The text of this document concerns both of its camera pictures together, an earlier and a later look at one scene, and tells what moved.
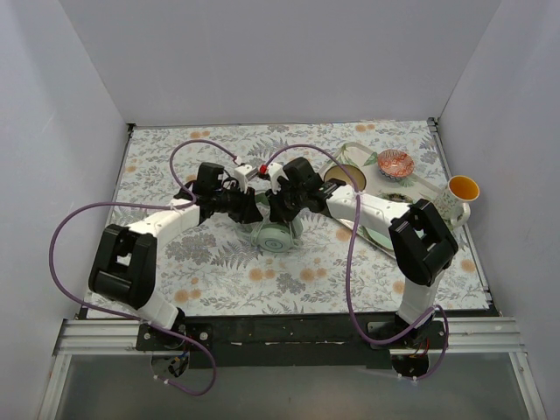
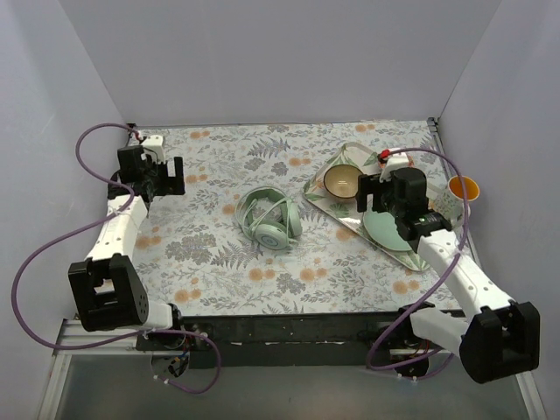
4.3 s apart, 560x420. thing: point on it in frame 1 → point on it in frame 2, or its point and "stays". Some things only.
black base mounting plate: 291,340 stays
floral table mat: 207,265 stays
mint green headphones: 274,236 stays
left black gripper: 250,204 → 162,183
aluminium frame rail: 87,337 stays
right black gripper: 278,206 → 379,198
